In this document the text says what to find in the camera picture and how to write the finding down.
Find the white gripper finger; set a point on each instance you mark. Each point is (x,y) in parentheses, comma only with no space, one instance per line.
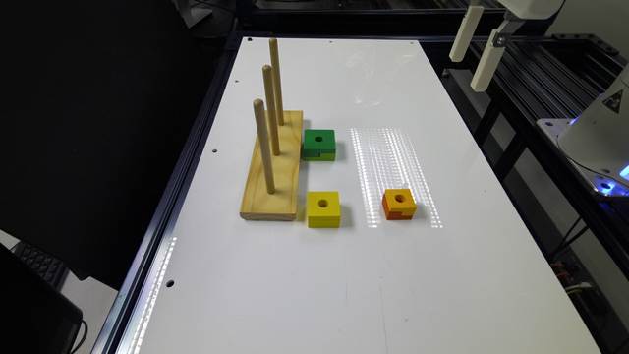
(489,61)
(466,32)

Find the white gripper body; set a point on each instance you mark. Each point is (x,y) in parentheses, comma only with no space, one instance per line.
(517,12)

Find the yellow block with hole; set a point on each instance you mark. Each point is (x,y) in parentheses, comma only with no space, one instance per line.
(323,210)

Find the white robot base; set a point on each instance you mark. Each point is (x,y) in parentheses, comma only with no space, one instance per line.
(596,141)

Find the orange and yellow block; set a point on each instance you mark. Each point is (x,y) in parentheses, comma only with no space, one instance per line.
(398,204)

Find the green block with hole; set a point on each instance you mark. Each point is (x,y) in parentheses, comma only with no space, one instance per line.
(319,145)

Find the rear wooden peg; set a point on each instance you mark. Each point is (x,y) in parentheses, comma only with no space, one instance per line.
(276,77)

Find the wooden peg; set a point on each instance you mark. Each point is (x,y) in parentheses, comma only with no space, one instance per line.
(276,77)
(264,146)
(271,110)

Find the middle wooden peg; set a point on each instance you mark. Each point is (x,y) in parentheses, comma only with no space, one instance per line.
(271,110)

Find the front wooden peg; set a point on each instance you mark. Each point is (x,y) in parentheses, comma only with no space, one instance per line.
(264,146)

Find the wooden peg board base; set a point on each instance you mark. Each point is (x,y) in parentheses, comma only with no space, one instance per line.
(257,204)

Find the black keyboard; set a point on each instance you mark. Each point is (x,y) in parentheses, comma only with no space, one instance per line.
(52,270)

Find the black monitor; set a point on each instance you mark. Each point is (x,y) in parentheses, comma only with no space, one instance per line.
(36,318)

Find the black aluminium frame rack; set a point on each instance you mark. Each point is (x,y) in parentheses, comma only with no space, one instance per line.
(555,77)

